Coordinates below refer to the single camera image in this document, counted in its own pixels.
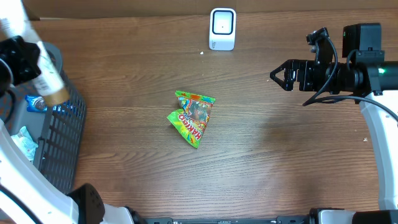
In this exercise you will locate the blue Oreo cookie pack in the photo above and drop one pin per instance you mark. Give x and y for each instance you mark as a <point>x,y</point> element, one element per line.
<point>36,104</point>

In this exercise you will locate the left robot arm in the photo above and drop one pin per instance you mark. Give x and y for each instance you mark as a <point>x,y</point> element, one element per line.
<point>27,196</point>

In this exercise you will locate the white barcode scanner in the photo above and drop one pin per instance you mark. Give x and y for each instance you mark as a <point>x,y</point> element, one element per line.
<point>222,32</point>

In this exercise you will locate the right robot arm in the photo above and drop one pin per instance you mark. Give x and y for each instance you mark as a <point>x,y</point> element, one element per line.
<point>368,79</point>

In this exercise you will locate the light green wipes packet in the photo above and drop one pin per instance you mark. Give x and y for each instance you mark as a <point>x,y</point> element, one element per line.
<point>25,143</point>

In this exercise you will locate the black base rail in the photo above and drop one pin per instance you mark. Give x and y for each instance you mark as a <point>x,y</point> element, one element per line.
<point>227,221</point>

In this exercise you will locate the grey plastic basket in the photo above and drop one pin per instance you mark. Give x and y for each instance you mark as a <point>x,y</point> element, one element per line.
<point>58,133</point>

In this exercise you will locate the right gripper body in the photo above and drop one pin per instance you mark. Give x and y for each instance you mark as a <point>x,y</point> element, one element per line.
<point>311,74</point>

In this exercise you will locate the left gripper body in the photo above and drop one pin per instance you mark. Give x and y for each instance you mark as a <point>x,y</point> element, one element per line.
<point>22,66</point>

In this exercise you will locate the green Haribo candy bag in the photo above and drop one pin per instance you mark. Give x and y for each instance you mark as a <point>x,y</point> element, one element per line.
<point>193,116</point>

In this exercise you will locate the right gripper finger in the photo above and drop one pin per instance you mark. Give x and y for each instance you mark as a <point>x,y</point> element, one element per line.
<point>286,84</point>
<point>286,66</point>

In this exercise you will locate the white tube with gold cap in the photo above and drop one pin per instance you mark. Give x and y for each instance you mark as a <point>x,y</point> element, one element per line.
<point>14,22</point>

